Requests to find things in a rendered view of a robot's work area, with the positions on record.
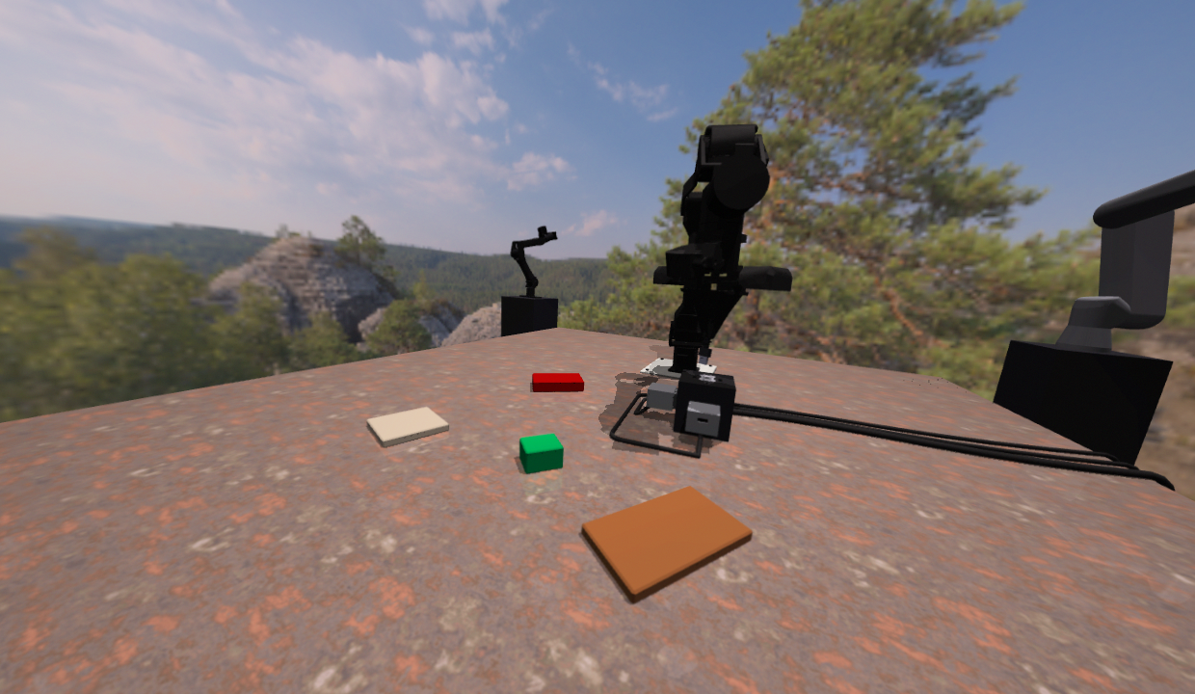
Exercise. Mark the beige flat rectangular slab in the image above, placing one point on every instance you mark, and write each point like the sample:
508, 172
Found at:
393, 429

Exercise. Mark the flat orange-brown rectangular slab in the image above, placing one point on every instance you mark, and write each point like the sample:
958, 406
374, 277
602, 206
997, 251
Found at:
653, 544

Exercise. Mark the red flat block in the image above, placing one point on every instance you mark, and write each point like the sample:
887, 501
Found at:
557, 382

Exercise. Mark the green block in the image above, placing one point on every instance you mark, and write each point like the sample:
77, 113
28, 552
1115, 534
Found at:
540, 453

